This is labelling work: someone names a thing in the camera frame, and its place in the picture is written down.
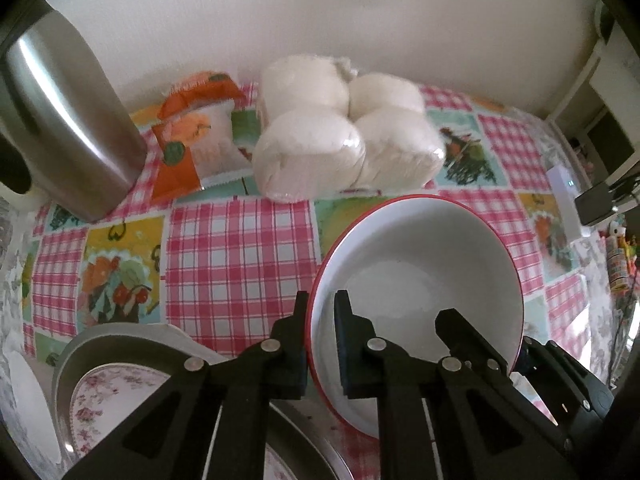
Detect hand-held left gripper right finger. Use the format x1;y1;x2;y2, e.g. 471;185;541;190
332;290;576;480

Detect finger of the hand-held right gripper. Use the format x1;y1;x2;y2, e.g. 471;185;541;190
434;307;512;377

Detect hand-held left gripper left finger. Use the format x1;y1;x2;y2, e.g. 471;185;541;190
62;290;310;480

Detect red-rimmed white bowl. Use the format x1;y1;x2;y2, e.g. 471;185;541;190
305;194;526;438

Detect stainless steel basin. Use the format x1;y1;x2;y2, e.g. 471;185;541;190
52;324;351;480

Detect round floral plate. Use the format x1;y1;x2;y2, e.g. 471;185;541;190
67;365;321;480

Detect pink checked tablecloth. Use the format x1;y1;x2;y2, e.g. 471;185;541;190
20;80;616;461

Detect pile of small snack packets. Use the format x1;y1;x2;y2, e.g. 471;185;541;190
604;220;640;292

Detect white power strip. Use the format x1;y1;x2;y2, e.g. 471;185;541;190
546;165;593;239

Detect black charger adapter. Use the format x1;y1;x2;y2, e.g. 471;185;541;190
574;180;627;227

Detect bag of steamed buns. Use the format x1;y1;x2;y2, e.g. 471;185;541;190
251;54;447;204

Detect orange snack packet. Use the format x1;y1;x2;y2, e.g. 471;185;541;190
151;71;252;202

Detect stainless steel thermos jug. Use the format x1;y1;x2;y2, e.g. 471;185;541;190
0;0;149;223

